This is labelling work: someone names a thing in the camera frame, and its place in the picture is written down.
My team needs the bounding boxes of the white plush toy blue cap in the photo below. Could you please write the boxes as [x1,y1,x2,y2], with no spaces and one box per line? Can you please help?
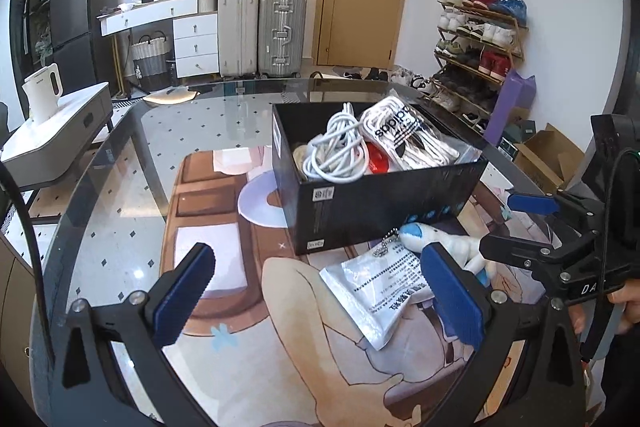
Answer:
[398,222,496,287]

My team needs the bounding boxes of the white cable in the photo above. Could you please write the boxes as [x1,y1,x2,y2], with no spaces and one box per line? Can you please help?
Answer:
[301,102,371,184]

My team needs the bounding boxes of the white red tissue packet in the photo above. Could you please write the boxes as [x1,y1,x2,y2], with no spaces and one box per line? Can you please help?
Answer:
[366,142,392,174]

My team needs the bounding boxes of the person's right hand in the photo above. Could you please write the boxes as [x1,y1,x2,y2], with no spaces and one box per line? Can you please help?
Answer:
[568,280,640,335]

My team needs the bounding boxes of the brown cardboard box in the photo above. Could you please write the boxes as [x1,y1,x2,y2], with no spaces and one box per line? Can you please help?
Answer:
[514,124,585,193]

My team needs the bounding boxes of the white printed plastic pouch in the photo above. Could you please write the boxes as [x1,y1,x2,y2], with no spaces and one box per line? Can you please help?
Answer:
[320,235,434,350]

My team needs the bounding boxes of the purple paper bag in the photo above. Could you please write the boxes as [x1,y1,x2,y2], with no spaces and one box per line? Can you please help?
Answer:
[484,69,537,146]

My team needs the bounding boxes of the anime print table mat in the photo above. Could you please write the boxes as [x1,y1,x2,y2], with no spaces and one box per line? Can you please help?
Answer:
[159,146,551,427]

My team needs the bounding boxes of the black cardboard box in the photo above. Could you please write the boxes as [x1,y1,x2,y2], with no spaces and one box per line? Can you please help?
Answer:
[272,102,488,256]

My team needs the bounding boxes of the wooden shoe rack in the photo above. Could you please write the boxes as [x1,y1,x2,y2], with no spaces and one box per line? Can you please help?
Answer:
[431,0,528,134]

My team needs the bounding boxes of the white grey side table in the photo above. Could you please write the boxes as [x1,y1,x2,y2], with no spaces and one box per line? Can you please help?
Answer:
[1,82,113,190]

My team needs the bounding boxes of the striped woven basket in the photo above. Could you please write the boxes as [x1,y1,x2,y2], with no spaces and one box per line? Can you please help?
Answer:
[131,30,171,92]

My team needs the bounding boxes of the white electric kettle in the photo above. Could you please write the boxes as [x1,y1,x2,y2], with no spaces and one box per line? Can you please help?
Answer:
[22,63,63,124]

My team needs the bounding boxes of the white drawer cabinet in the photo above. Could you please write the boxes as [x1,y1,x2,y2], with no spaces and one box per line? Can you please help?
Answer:
[172,13,219,78]

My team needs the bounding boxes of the white dressing desk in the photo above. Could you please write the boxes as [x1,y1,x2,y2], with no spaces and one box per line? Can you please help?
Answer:
[98,0,219,84]

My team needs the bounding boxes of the white suitcase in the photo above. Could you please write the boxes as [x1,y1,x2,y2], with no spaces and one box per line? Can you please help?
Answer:
[217,0,259,78]

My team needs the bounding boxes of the silver suitcase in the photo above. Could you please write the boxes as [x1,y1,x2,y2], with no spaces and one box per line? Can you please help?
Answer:
[257,0,307,78]

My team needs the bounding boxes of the black refrigerator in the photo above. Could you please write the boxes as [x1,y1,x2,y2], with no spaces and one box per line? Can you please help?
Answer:
[50,0,118,94]

